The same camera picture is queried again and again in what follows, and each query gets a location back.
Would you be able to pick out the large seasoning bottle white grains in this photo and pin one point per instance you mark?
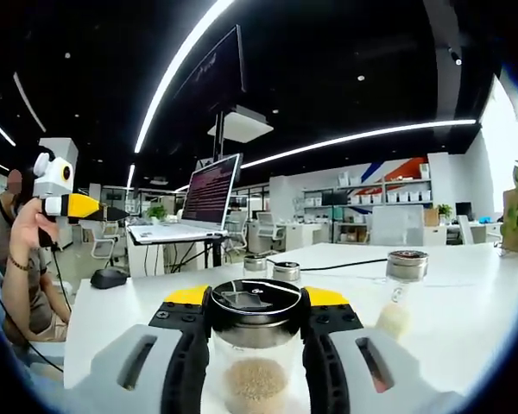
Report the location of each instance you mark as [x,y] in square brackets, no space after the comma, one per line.
[408,267]

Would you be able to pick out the small seasoning bottle white powder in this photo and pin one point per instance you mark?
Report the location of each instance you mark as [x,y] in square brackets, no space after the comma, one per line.
[286,271]

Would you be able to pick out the black ceiling spotlight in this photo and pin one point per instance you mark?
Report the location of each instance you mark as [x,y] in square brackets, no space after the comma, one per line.
[455,56]

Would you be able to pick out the black laptop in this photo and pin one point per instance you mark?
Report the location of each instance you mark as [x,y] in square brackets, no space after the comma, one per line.
[464,208]

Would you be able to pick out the small green potted plant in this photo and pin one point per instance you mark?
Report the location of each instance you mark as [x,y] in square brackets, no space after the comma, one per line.
[156,212]
[444,210]

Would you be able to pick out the small black monitor on stand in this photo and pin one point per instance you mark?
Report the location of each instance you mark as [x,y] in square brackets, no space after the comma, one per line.
[334,198]

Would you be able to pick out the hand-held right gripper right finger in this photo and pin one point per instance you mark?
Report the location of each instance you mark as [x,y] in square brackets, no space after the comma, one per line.
[328,366]

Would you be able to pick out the brown cardboard box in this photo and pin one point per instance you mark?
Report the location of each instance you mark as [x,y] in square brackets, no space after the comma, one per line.
[431,217]

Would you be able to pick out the shelving unit with white bins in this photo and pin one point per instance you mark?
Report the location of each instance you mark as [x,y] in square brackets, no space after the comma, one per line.
[408,196]

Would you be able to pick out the white ceiling air conditioner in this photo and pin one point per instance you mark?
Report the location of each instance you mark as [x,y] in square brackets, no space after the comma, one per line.
[241,127]

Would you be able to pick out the silver open laptop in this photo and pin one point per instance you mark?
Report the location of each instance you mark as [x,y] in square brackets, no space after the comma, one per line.
[207,194]

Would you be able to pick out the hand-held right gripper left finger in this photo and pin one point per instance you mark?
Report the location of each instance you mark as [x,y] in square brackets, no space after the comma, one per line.
[185,366]

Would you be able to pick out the white plain chair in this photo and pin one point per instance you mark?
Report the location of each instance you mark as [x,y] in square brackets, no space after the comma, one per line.
[466,230]

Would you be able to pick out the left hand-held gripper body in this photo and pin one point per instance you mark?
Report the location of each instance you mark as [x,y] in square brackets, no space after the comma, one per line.
[54,177]

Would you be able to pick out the large seasoning bottle brown powder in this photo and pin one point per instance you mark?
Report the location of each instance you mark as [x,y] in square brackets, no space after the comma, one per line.
[254,379]

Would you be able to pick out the white swivel office chair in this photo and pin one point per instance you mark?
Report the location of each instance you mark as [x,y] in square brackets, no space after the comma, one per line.
[237,220]
[267,220]

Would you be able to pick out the small seasoning bottle beige powder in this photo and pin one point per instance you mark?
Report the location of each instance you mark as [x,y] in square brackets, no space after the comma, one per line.
[254,263]

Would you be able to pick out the large black hanging display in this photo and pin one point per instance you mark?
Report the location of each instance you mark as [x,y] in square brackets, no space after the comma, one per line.
[216,69]

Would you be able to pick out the brown paper bag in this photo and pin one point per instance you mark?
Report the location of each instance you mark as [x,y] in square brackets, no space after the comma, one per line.
[511,233]

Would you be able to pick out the white ceiling light strip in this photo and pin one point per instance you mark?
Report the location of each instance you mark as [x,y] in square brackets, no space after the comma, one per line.
[169,71]
[371,134]
[130,177]

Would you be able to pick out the person's left hand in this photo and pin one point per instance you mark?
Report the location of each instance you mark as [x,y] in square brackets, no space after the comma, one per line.
[26,228]

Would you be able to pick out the white mesh office chair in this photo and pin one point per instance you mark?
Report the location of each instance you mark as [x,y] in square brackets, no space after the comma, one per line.
[397,224]

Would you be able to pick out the bright large window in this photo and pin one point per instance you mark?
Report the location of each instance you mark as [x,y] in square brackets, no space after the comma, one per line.
[507,142]

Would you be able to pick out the black laptop stand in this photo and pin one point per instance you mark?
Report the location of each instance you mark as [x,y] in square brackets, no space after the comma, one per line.
[216,254]

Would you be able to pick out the black computer mouse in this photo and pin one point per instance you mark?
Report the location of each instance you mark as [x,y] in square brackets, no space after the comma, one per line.
[108,279]

